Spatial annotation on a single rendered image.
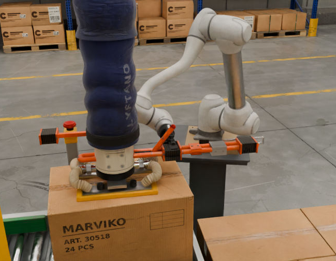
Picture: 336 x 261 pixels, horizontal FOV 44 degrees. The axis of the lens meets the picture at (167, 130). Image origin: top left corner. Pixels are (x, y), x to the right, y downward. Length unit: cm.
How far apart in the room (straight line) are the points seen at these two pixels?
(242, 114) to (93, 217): 111
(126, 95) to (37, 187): 231
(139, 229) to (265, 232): 76
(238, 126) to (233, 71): 36
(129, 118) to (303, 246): 110
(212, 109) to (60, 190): 111
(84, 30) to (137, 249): 94
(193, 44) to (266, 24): 772
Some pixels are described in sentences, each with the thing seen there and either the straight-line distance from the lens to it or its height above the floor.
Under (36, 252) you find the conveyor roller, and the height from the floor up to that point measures 55.
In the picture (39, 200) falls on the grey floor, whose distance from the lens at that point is 365.
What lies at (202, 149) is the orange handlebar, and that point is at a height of 108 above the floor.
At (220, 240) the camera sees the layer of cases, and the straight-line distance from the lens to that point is 220.
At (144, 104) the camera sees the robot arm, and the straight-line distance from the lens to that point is 206.
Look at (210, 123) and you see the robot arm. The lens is 258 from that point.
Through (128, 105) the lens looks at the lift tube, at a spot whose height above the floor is 133.
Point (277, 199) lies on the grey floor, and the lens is 358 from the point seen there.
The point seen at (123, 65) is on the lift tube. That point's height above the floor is 150.
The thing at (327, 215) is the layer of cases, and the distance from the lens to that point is 251.
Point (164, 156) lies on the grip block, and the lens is 182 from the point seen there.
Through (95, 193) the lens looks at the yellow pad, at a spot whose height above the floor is 97.
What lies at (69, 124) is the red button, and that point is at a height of 104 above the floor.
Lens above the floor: 191
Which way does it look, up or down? 24 degrees down
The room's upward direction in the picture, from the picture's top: 1 degrees counter-clockwise
